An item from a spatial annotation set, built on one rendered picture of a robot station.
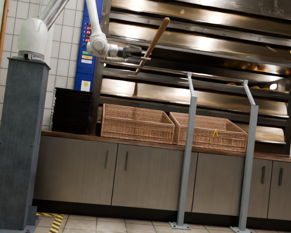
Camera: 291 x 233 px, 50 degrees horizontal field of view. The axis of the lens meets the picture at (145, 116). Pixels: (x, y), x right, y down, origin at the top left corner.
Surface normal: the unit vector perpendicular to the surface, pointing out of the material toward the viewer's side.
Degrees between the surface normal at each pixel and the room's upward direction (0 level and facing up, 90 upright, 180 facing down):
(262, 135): 70
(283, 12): 90
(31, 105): 90
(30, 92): 90
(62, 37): 90
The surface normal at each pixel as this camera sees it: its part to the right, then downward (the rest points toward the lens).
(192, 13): 0.16, -0.36
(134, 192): 0.13, -0.02
